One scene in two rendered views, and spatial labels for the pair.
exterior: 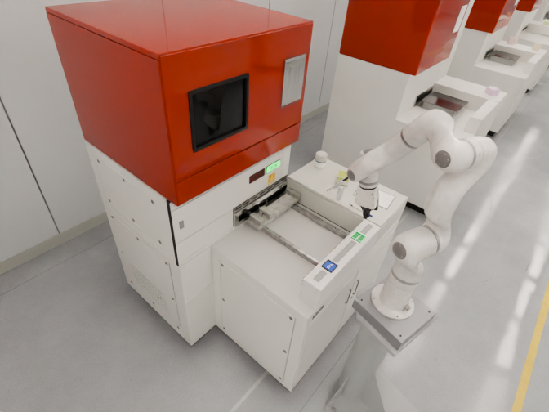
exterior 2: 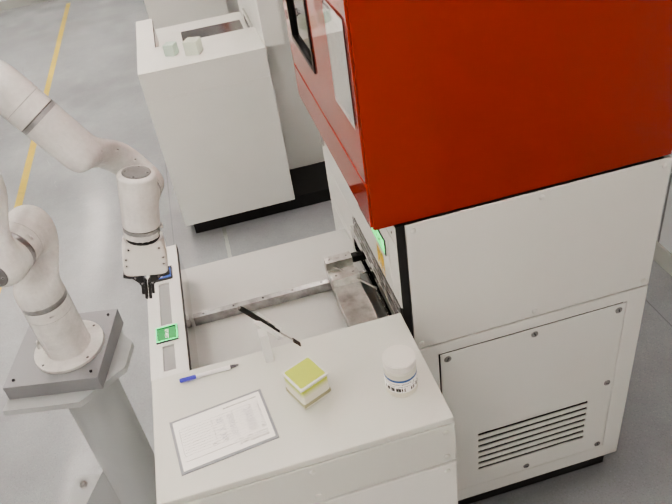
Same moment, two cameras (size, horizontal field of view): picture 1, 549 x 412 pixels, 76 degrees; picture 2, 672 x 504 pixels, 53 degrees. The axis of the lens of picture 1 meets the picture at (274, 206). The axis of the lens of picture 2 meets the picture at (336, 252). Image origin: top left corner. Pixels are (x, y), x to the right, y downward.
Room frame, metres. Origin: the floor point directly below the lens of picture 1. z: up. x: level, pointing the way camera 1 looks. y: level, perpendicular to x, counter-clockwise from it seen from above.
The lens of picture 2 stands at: (2.51, -1.04, 2.10)
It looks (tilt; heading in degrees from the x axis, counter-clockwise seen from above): 37 degrees down; 134
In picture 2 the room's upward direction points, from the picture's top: 9 degrees counter-clockwise
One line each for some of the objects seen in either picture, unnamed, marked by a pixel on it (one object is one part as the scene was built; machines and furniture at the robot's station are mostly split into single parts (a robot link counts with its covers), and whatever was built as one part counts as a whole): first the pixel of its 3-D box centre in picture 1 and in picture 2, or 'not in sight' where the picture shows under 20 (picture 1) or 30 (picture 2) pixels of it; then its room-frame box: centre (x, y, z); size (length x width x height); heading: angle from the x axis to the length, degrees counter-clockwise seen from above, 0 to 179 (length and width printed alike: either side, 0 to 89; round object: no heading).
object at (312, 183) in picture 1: (344, 195); (298, 419); (1.69, -0.41, 0.89); 0.62 x 0.35 x 0.14; 53
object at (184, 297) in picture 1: (202, 246); (470, 330); (1.63, 0.46, 0.41); 0.82 x 0.71 x 0.82; 143
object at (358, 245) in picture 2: (261, 202); (375, 279); (1.56, 0.07, 0.89); 0.44 x 0.02 x 0.10; 143
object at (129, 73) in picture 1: (192, 84); (455, 14); (1.61, 0.44, 1.52); 0.81 x 0.75 x 0.59; 143
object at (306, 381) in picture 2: (342, 178); (306, 383); (1.72, -0.38, 1.00); 0.07 x 0.07 x 0.07; 77
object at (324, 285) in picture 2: (286, 243); (278, 297); (1.31, -0.08, 0.84); 0.50 x 0.02 x 0.03; 53
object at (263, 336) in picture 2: (337, 188); (270, 335); (1.57, -0.34, 1.03); 0.06 x 0.04 x 0.13; 53
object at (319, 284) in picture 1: (342, 260); (171, 323); (1.17, -0.35, 0.89); 0.55 x 0.09 x 0.14; 143
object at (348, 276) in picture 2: (266, 212); (345, 277); (1.48, 0.04, 0.89); 0.08 x 0.03 x 0.03; 53
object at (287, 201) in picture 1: (275, 209); (353, 301); (1.54, -0.01, 0.87); 0.36 x 0.08 x 0.03; 143
